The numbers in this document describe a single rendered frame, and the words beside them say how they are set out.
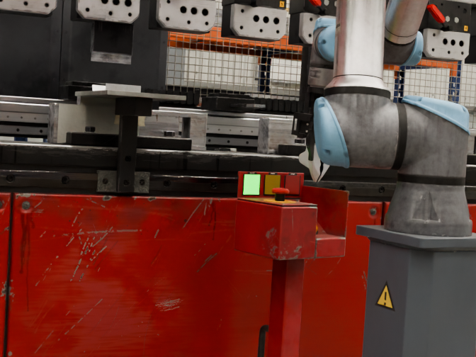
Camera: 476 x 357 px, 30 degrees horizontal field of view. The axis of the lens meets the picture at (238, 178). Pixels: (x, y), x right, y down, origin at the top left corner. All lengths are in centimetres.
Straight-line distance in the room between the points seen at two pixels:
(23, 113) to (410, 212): 119
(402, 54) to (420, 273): 58
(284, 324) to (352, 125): 66
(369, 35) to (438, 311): 48
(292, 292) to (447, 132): 65
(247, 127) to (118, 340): 79
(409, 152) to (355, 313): 94
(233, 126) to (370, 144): 110
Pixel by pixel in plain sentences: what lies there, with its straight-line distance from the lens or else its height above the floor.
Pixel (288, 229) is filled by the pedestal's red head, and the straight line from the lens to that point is 191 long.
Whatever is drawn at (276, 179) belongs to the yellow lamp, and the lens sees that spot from 207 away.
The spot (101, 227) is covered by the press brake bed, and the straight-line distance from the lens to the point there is 205.
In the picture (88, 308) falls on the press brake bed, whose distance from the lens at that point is 208.
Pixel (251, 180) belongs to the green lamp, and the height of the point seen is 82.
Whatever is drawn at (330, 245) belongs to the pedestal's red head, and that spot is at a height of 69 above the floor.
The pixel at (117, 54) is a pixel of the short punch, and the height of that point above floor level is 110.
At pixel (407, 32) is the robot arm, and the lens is 186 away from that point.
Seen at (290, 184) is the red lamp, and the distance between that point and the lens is 210.
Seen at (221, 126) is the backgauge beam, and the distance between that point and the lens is 255.
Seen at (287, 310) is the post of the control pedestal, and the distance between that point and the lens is 201.
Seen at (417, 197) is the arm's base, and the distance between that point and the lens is 153.
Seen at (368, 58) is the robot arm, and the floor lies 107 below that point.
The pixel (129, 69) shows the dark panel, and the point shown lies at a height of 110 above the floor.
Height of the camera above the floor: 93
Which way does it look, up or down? 3 degrees down
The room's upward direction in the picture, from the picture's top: 3 degrees clockwise
